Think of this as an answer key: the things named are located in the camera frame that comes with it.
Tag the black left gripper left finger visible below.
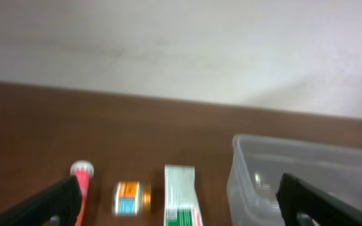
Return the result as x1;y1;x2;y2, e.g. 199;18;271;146
0;176;82;226

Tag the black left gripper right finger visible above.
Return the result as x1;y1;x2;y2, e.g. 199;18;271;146
276;173;362;226

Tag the orange effervescent tablet tube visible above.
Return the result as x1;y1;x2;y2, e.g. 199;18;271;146
70;160;94;226

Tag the clear plastic container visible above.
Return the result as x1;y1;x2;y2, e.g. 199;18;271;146
227;134;362;225

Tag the white green medicine box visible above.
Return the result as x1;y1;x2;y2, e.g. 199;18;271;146
164;164;204;226

